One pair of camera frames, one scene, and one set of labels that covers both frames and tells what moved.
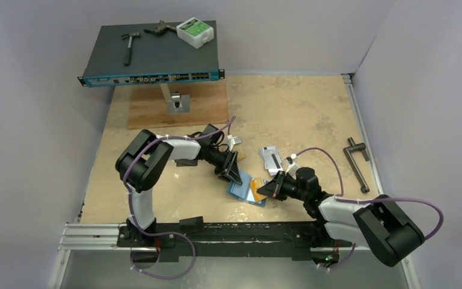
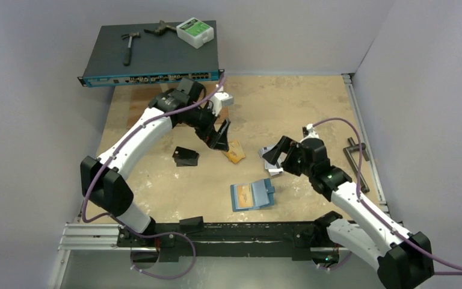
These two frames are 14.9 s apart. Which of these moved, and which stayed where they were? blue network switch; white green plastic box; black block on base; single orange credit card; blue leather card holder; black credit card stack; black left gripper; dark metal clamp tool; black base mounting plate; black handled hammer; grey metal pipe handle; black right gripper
Moved: single orange credit card; blue leather card holder; black right gripper; black left gripper
Stayed: grey metal pipe handle; black credit card stack; blue network switch; black base mounting plate; black block on base; white green plastic box; dark metal clamp tool; black handled hammer
